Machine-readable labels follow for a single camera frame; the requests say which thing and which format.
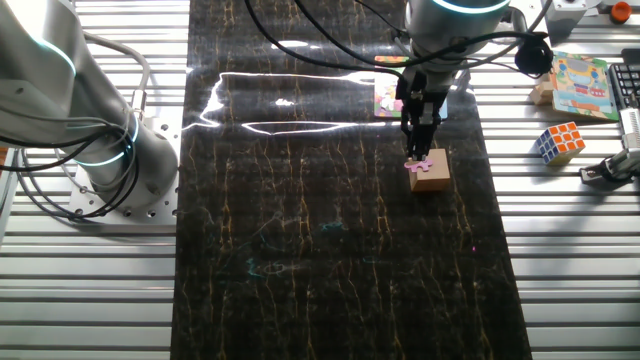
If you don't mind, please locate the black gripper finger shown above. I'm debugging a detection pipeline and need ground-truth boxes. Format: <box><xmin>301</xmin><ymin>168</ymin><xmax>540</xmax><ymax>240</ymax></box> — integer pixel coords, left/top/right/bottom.
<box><xmin>405</xmin><ymin>112</ymin><xmax>420</xmax><ymax>160</ymax></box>
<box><xmin>418</xmin><ymin>114</ymin><xmax>435</xmax><ymax>162</ymax></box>

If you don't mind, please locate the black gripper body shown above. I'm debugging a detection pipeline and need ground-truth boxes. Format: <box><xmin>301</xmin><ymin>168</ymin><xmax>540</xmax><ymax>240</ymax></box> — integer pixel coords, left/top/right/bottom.
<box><xmin>396</xmin><ymin>64</ymin><xmax>451</xmax><ymax>126</ymax></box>

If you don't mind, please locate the pink puzzle piece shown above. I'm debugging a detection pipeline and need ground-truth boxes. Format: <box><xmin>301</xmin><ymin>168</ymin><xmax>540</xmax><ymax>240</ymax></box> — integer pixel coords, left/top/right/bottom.
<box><xmin>403</xmin><ymin>157</ymin><xmax>435</xmax><ymax>174</ymax></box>

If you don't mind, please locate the butterfly puzzle board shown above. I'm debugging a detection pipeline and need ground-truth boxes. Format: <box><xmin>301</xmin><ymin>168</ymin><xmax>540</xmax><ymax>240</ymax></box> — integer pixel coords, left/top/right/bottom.
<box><xmin>373</xmin><ymin>54</ymin><xmax>450</xmax><ymax>120</ymax></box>

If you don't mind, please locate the bus puzzle board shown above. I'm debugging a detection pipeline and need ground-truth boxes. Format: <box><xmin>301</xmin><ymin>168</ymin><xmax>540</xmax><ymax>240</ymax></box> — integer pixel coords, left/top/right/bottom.
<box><xmin>549</xmin><ymin>49</ymin><xmax>620</xmax><ymax>122</ymax></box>

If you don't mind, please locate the wooden cube block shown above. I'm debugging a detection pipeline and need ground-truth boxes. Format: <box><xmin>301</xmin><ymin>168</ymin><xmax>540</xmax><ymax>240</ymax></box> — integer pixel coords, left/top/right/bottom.
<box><xmin>407</xmin><ymin>147</ymin><xmax>452</xmax><ymax>194</ymax></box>

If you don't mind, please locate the small wooden block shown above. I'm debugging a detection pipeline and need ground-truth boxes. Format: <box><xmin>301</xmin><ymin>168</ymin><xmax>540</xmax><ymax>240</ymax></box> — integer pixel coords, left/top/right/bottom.
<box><xmin>529</xmin><ymin>79</ymin><xmax>555</xmax><ymax>106</ymax></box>

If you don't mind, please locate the Rubik's cube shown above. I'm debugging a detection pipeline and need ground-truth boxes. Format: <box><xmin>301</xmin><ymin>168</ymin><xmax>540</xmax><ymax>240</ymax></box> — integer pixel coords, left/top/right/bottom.
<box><xmin>534</xmin><ymin>121</ymin><xmax>587</xmax><ymax>167</ymax></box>

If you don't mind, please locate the grey metal box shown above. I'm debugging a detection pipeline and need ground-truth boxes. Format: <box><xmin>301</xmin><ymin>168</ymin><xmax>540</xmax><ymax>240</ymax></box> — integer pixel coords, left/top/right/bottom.
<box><xmin>543</xmin><ymin>0</ymin><xmax>604</xmax><ymax>37</ymax></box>

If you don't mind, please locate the black marble mat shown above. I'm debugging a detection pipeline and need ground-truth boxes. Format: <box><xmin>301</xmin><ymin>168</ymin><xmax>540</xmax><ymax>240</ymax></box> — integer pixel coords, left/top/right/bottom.
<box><xmin>169</xmin><ymin>0</ymin><xmax>534</xmax><ymax>360</ymax></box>

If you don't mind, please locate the black keyboard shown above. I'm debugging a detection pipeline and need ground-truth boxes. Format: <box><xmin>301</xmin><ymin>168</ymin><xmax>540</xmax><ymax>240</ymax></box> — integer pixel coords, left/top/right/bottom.
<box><xmin>607</xmin><ymin>48</ymin><xmax>640</xmax><ymax>111</ymax></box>

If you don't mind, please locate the orange round button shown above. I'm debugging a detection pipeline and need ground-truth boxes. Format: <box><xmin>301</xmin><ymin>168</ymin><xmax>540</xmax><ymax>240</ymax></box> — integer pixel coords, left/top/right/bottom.
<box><xmin>609</xmin><ymin>1</ymin><xmax>633</xmax><ymax>25</ymax></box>

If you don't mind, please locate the thin black cable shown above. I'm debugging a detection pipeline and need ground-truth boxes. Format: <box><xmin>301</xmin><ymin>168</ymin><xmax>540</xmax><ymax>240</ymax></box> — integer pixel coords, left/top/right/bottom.
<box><xmin>293</xmin><ymin>0</ymin><xmax>550</xmax><ymax>69</ymax></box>

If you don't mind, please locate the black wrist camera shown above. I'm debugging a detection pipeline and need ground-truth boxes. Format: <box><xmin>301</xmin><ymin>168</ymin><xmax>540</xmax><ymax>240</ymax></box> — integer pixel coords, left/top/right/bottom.
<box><xmin>513</xmin><ymin>32</ymin><xmax>555</xmax><ymax>79</ymax></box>

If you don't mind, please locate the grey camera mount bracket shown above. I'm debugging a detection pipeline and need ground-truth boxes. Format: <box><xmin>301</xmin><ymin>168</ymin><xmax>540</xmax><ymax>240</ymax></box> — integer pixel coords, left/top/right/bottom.
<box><xmin>507</xmin><ymin>5</ymin><xmax>531</xmax><ymax>36</ymax></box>

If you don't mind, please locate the thick black cable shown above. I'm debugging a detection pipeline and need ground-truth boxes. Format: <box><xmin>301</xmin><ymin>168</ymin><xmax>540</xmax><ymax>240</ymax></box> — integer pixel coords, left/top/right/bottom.
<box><xmin>243</xmin><ymin>0</ymin><xmax>407</xmax><ymax>81</ymax></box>

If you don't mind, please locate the silver camera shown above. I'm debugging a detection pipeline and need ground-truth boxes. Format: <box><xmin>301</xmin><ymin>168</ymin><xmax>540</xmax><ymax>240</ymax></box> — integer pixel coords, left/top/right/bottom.
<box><xmin>618</xmin><ymin>107</ymin><xmax>640</xmax><ymax>151</ymax></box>

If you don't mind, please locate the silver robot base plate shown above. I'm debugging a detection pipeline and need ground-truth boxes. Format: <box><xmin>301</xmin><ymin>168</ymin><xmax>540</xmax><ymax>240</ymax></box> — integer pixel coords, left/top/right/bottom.
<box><xmin>67</xmin><ymin>112</ymin><xmax>182</xmax><ymax>225</ymax></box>

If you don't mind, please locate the grey base cable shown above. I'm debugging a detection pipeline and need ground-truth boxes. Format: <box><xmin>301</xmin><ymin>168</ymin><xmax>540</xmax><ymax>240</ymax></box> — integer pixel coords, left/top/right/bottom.
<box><xmin>82</xmin><ymin>32</ymin><xmax>151</xmax><ymax>121</ymax></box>

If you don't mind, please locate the black cable bundle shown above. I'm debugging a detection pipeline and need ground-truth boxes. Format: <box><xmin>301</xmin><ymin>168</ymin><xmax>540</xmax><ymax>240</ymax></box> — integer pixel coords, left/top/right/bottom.
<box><xmin>0</xmin><ymin>114</ymin><xmax>142</xmax><ymax>221</ymax></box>

